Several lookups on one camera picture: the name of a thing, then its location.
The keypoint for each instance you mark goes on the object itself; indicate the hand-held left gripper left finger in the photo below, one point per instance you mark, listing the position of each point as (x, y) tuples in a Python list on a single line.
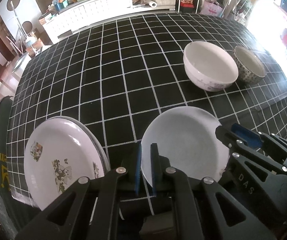
[(138, 170)]

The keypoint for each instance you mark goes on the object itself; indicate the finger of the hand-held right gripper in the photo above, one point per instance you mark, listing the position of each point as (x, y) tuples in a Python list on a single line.
[(248, 136), (223, 135)]

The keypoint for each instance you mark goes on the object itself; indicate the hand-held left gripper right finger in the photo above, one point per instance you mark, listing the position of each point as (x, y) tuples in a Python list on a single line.
[(154, 170)]

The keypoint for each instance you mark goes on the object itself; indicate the white bowl pink print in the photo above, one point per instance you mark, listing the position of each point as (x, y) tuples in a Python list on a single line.
[(183, 140)]

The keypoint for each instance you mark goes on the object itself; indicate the white plate pink flowers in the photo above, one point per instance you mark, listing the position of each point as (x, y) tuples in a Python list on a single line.
[(96, 142)]

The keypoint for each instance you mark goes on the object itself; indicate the small white cartoon plate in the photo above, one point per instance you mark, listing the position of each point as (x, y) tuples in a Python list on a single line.
[(58, 142)]

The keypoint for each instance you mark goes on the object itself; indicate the grey patterned bowl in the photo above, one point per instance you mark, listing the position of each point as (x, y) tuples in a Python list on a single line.
[(248, 62)]

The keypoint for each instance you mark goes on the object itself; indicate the white bowl purple flowers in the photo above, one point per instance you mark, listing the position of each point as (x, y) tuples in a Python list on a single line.
[(208, 62)]

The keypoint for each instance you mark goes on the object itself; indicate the black checked tablecloth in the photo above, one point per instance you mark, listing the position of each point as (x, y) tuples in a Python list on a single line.
[(123, 80)]

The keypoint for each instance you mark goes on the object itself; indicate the pink bag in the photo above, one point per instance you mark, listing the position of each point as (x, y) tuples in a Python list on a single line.
[(211, 9)]

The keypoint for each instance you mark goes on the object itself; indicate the dark cloth yellow print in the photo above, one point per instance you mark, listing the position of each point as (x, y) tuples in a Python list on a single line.
[(3, 167)]

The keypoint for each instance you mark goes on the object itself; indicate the white paper roll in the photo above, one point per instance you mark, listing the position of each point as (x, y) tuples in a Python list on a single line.
[(150, 4)]

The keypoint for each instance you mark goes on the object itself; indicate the white mop bucket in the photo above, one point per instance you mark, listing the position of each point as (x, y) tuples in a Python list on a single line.
[(21, 62)]

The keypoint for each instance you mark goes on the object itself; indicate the white television cabinet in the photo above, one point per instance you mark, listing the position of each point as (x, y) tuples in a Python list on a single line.
[(96, 12)]

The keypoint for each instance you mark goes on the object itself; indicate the round brown wall decor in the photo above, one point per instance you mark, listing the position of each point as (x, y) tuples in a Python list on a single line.
[(13, 2), (27, 27)]

